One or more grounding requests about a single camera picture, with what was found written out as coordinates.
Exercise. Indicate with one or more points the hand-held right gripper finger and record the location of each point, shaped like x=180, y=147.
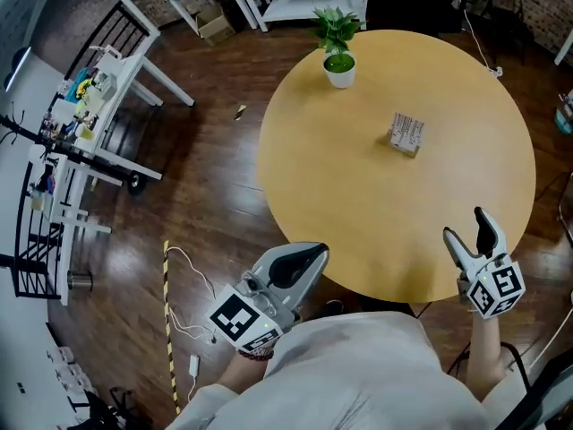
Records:
x=459, y=251
x=497, y=240

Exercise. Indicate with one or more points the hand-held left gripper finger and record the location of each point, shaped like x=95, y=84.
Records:
x=291, y=249
x=309, y=285

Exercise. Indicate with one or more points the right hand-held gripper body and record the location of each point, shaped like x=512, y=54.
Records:
x=494, y=289

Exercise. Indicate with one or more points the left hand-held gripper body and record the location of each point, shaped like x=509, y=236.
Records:
x=244, y=316

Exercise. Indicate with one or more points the wooden card stand with cards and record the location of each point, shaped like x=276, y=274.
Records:
x=406, y=133

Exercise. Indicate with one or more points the person's left forearm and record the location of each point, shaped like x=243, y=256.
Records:
x=244, y=372

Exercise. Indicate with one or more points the person's right forearm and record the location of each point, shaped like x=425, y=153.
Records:
x=485, y=356

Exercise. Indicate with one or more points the white power adapter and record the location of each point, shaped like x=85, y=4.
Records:
x=194, y=364

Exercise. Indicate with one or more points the yellow black striped tape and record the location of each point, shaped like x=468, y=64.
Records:
x=168, y=312

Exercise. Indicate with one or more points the person's white shirt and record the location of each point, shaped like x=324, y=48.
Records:
x=358, y=374

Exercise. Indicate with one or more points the black chair backrest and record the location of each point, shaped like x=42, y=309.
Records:
x=548, y=397

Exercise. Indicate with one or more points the teal bottle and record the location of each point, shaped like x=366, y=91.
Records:
x=564, y=119

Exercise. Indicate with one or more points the small scrap on floor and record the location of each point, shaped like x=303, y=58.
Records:
x=240, y=111

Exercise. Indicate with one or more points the small metal cup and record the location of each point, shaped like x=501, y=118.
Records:
x=80, y=280

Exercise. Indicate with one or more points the green plant in white pot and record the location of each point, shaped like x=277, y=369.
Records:
x=340, y=67

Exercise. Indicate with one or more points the open cardboard box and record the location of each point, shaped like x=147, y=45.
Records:
x=215, y=25

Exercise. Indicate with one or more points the black coat rack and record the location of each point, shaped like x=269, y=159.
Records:
x=67, y=150

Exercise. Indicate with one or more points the cluttered white desk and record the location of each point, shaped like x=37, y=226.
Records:
x=130, y=67

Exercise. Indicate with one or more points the black slatted chair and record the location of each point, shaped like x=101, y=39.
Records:
x=112, y=29

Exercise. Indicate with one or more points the black metal frame chair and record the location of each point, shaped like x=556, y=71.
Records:
x=38, y=249

